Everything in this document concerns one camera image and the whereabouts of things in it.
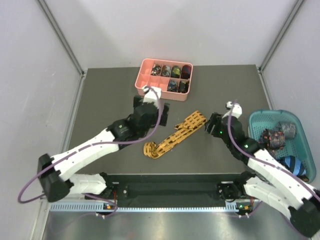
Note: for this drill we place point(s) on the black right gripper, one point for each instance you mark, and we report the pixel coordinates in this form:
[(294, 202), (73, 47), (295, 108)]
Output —
[(215, 119)]

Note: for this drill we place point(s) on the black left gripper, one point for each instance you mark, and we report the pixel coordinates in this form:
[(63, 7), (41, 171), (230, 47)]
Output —
[(164, 114)]

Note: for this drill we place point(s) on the yellow patterned necktie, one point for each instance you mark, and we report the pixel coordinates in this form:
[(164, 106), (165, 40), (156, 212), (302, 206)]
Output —
[(190, 125)]

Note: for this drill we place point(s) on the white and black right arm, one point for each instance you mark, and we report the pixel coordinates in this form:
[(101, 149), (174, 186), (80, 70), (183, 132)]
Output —
[(270, 182)]

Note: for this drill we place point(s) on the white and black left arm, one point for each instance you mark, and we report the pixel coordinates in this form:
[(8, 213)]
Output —
[(58, 174)]

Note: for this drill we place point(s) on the blue patterned rolled tie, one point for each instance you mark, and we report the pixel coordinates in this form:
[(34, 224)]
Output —
[(172, 86)]

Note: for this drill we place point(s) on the black yellow rolled tie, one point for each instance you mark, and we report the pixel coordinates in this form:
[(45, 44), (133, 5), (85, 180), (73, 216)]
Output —
[(183, 86)]

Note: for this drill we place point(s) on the multicolour rolled tie in box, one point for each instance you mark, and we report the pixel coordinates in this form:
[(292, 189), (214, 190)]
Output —
[(156, 69)]

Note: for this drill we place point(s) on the pink compartment organizer box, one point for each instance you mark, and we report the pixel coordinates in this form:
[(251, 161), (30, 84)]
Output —
[(144, 78)]

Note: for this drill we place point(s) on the green yellow rolled tie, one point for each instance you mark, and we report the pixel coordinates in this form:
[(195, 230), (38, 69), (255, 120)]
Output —
[(175, 72)]

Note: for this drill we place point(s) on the dark orange floral rolled tie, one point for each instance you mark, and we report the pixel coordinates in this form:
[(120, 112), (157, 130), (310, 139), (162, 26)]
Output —
[(272, 139)]

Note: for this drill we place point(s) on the maroon rolled tie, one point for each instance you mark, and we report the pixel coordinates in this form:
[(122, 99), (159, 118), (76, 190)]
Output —
[(186, 72)]

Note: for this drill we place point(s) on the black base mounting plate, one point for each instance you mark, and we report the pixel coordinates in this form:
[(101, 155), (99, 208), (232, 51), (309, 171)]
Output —
[(172, 190)]

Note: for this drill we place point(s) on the blue striped rolled tie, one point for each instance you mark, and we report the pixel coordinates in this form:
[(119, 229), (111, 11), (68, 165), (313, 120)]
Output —
[(294, 165)]

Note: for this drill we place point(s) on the brown paisley rolled tie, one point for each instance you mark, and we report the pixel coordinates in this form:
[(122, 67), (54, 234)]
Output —
[(304, 178)]

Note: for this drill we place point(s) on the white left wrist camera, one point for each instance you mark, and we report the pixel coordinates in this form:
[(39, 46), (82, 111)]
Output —
[(152, 95)]

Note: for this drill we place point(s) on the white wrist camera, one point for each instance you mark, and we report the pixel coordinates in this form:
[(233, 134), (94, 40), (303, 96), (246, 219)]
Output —
[(233, 109), (152, 95)]

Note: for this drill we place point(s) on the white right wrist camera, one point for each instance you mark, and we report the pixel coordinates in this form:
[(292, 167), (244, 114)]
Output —
[(233, 109)]

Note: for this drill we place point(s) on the left aluminium frame post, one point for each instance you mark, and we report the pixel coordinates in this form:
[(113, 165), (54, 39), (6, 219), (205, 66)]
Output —
[(60, 35)]

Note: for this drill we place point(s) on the aluminium frame post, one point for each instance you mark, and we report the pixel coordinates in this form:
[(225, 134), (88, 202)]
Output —
[(60, 35), (293, 13)]

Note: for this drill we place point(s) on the right aluminium frame post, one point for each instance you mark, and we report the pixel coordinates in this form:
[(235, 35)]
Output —
[(293, 13)]

